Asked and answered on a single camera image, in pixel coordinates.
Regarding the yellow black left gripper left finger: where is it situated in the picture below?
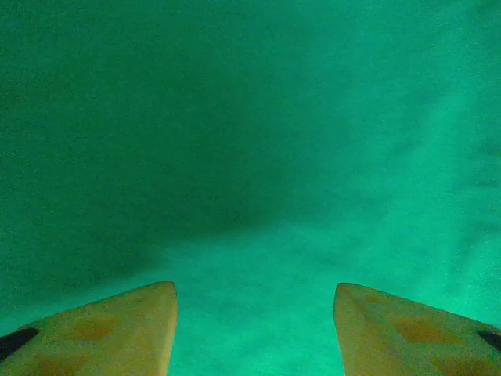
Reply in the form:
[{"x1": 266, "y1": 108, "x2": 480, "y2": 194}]
[{"x1": 0, "y1": 280, "x2": 179, "y2": 376}]

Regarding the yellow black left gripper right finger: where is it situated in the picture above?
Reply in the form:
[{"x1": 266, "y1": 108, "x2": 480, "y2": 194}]
[{"x1": 333, "y1": 282, "x2": 501, "y2": 376}]

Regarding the green t-shirt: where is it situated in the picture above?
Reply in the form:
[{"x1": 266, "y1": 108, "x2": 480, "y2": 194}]
[{"x1": 0, "y1": 0, "x2": 501, "y2": 376}]

